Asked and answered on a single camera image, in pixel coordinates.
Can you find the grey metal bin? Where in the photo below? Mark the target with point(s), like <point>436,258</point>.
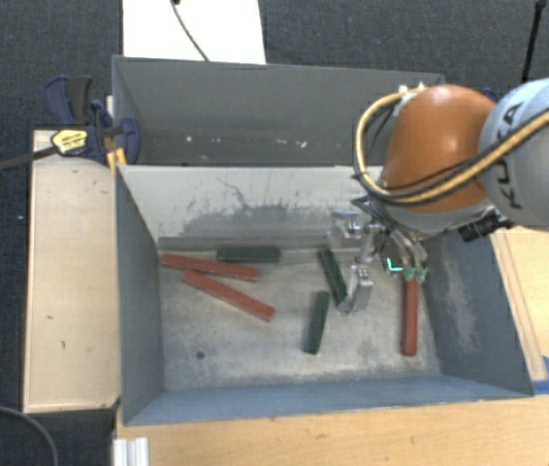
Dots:
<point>255,347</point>

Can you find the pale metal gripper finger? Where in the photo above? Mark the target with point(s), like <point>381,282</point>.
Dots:
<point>348,299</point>
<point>364,293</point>

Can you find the red-brown flat block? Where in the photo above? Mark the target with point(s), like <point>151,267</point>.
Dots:
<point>228,295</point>
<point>209,266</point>
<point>409,318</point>

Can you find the dark green flat block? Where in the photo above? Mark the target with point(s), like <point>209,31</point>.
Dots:
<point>248,253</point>
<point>316,323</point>
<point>332,275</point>

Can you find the black cylinder on white bracket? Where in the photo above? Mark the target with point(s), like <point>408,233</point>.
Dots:
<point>479,227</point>

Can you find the pale wood board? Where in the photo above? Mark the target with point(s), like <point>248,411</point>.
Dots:
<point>71,279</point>

